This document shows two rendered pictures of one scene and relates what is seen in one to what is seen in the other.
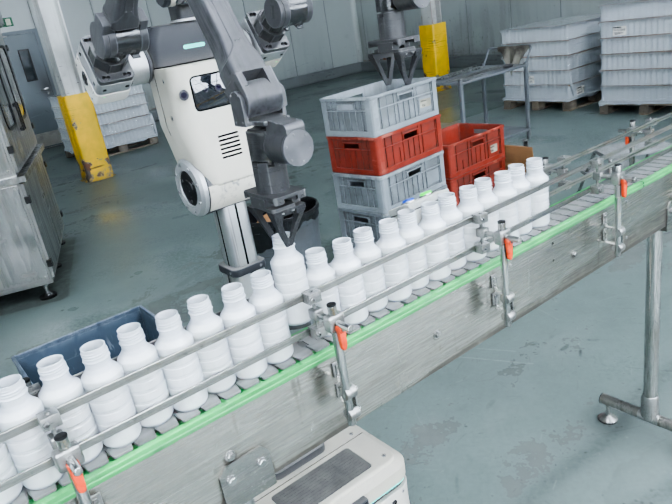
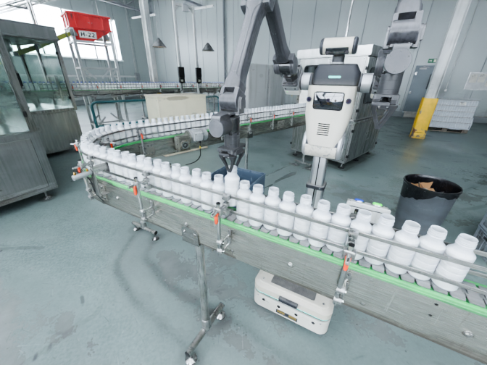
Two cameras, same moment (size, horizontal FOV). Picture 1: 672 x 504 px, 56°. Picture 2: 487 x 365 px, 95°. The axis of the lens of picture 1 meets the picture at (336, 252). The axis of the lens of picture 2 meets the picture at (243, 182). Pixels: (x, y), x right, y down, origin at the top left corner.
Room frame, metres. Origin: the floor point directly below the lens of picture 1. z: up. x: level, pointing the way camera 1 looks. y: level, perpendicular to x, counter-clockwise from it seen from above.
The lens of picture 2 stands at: (0.72, -0.65, 1.53)
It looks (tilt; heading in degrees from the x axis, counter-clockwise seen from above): 25 degrees down; 63
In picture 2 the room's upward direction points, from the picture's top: 1 degrees clockwise
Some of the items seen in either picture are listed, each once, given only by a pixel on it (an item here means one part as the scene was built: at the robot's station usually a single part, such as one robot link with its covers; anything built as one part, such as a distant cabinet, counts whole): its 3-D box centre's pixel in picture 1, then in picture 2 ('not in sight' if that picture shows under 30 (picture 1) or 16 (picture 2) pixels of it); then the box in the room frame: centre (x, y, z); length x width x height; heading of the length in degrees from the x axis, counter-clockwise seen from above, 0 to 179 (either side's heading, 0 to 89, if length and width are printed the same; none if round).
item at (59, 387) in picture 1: (67, 409); (159, 176); (0.80, 0.43, 1.08); 0.06 x 0.06 x 0.17
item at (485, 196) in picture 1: (485, 214); (380, 239); (1.34, -0.35, 1.08); 0.06 x 0.06 x 0.17
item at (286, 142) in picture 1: (276, 124); (225, 116); (1.01, 0.06, 1.41); 0.12 x 0.09 x 0.12; 35
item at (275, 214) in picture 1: (281, 219); (231, 159); (1.04, 0.08, 1.24); 0.07 x 0.07 x 0.09; 35
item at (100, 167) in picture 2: not in sight; (98, 186); (0.50, 0.72, 0.96); 0.23 x 0.10 x 0.27; 35
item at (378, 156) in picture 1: (386, 142); not in sight; (3.76, -0.41, 0.78); 0.61 x 0.41 x 0.22; 132
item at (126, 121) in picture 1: (104, 120); (445, 114); (10.46, 3.35, 0.50); 1.24 x 1.03 x 1.00; 128
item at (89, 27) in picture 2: not in sight; (100, 80); (0.21, 6.95, 1.40); 0.92 x 0.72 x 2.80; 17
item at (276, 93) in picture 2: not in sight; (271, 97); (5.02, 5.90, 0.96); 0.82 x 0.50 x 1.91; 17
